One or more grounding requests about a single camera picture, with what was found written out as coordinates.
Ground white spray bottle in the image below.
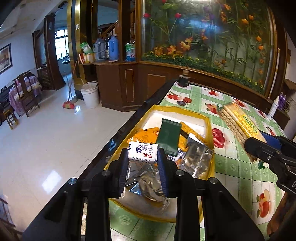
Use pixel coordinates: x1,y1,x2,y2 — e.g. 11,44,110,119
267,96,280,120

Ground dark green snack pouch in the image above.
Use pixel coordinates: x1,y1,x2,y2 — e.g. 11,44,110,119
156,118,182,156

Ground cracker pack green end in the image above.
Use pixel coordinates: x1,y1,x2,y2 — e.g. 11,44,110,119
216,101,268,164

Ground wooden cabinet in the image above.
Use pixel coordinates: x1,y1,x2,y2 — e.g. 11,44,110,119
79,60,291,135

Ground green white bag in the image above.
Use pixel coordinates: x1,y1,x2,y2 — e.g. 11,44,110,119
80,42,93,55

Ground person's right hand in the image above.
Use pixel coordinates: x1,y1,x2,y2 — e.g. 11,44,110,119
266,192,295,237

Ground silver foil snack bag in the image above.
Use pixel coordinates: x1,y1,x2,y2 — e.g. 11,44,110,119
179,137,214,180

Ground flower aquarium display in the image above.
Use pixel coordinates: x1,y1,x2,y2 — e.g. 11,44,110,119
142,1,276,94

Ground grey thermos jug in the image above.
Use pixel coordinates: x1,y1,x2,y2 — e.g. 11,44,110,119
93,38,106,61

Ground blue white patterned candy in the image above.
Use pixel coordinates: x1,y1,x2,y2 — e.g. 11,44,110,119
167,154,184,162

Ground yellow white foam tray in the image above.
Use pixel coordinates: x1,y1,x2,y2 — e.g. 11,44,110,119
110,105,214,222

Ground white plastic bucket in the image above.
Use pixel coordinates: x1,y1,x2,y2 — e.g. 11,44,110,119
80,81,99,108

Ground dark ink bottle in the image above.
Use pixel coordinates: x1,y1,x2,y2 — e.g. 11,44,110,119
178,70,189,87

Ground orange text snack pack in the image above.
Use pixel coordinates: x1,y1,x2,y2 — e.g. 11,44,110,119
127,127,159,144

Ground red broom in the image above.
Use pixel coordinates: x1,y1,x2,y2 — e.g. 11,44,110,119
63,73,78,109

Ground white blue milk candy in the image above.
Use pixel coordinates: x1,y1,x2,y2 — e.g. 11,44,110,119
128,142,158,164

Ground wooden chair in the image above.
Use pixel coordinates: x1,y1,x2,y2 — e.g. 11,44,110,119
13,71,41,117

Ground clear plastic snack bag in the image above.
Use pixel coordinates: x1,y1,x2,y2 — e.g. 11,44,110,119
119,162,170,215

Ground blue thermos jug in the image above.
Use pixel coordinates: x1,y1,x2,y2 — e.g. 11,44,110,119
108,35,119,61

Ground purple bottles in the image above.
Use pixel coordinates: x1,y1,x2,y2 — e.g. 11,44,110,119
277,92,286,110

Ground framed wall painting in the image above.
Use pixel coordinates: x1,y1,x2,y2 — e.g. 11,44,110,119
0,44,13,73

